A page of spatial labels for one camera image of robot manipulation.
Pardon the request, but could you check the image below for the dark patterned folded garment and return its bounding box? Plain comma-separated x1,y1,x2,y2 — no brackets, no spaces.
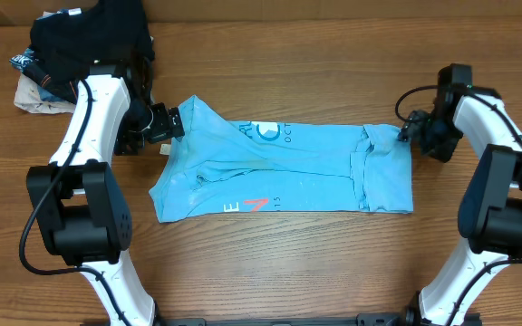
9,48,77,104

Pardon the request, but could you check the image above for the black folded shirt on pile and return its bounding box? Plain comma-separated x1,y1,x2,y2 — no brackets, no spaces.
30,0,155,82

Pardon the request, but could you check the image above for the light blue printed t-shirt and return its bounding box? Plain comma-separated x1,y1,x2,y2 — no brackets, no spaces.
149,96,413,223

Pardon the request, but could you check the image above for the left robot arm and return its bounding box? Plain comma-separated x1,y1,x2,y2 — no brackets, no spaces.
18,58,185,325

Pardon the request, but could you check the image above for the beige folded garment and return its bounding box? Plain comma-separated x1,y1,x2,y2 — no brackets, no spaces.
14,73,75,114

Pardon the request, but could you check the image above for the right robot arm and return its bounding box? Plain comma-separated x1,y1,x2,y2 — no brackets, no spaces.
392,63,522,325

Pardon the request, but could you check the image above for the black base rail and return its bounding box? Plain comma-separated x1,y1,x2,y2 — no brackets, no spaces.
162,312,401,326

